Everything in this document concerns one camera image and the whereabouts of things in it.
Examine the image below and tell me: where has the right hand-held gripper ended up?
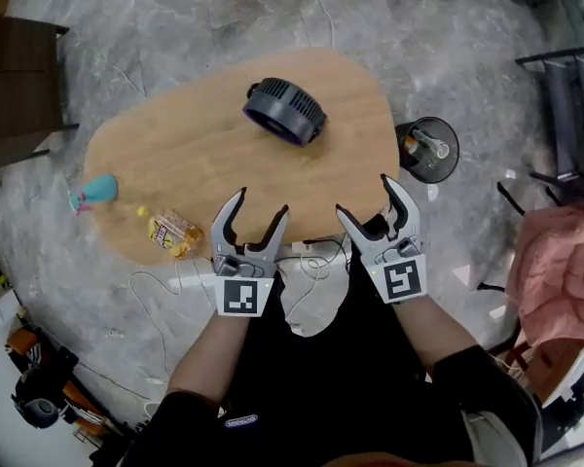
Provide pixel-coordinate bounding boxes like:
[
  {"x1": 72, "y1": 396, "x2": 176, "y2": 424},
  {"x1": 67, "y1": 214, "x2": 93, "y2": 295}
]
[{"x1": 335, "y1": 172, "x2": 430, "y2": 305}]

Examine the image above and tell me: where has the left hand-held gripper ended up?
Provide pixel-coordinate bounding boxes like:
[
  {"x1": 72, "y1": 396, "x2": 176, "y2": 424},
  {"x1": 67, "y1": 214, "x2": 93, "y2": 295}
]
[{"x1": 209, "y1": 186, "x2": 291, "y2": 318}]

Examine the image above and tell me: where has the black round waste bin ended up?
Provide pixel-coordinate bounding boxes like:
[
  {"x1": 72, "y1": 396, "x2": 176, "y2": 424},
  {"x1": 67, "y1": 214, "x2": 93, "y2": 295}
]
[{"x1": 394, "y1": 115, "x2": 461, "y2": 186}]

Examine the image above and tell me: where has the yellow juice bottle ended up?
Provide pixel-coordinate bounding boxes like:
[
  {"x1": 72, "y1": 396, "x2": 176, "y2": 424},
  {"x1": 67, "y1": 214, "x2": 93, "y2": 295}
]
[{"x1": 135, "y1": 204, "x2": 205, "y2": 262}]

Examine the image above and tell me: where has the green and white bottle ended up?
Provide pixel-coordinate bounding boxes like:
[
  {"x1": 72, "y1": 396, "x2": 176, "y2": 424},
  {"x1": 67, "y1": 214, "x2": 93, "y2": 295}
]
[{"x1": 410, "y1": 127, "x2": 452, "y2": 162}]

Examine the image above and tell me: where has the person's left forearm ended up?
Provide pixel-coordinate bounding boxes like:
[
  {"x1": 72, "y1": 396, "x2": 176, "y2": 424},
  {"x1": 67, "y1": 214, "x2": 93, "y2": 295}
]
[{"x1": 166, "y1": 310, "x2": 253, "y2": 404}]

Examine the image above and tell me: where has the person's right forearm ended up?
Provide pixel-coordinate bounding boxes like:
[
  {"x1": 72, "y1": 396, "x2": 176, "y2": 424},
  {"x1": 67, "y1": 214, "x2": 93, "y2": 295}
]
[{"x1": 391, "y1": 293, "x2": 484, "y2": 375}]

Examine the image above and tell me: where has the oval wooden table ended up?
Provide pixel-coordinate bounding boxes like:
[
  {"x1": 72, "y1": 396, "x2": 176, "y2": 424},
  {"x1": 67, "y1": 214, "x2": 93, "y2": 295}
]
[{"x1": 82, "y1": 47, "x2": 402, "y2": 268}]

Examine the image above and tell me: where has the purple desk fan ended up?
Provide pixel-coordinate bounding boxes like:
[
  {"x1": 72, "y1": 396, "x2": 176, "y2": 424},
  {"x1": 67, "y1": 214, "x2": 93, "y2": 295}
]
[{"x1": 242, "y1": 76, "x2": 329, "y2": 148}]

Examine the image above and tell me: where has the teal spray bottle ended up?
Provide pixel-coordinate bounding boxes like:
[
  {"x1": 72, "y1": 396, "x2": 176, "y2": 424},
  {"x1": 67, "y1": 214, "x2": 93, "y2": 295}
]
[{"x1": 67, "y1": 173, "x2": 120, "y2": 216}]

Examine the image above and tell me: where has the person's black clothed body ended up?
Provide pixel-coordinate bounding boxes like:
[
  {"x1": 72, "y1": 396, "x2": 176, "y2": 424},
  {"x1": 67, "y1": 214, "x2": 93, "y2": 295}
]
[{"x1": 120, "y1": 239, "x2": 545, "y2": 467}]

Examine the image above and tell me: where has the pink jacket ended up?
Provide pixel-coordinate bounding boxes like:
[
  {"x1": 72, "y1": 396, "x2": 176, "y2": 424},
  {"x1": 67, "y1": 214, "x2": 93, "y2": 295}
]
[{"x1": 504, "y1": 203, "x2": 584, "y2": 350}]

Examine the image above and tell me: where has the grey metal chair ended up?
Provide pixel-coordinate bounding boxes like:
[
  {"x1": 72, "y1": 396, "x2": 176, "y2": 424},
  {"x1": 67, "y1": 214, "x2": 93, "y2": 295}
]
[{"x1": 514, "y1": 45, "x2": 584, "y2": 209}]

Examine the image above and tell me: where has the dark wooden desk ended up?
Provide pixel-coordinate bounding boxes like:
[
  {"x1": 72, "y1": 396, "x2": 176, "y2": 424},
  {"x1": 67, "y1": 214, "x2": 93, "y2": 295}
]
[{"x1": 0, "y1": 14, "x2": 80, "y2": 175}]

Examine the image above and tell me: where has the white floor cable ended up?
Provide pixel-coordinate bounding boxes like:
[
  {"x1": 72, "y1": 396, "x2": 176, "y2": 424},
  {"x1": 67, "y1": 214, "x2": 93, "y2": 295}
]
[
  {"x1": 128, "y1": 269, "x2": 177, "y2": 389},
  {"x1": 314, "y1": 0, "x2": 338, "y2": 52}
]

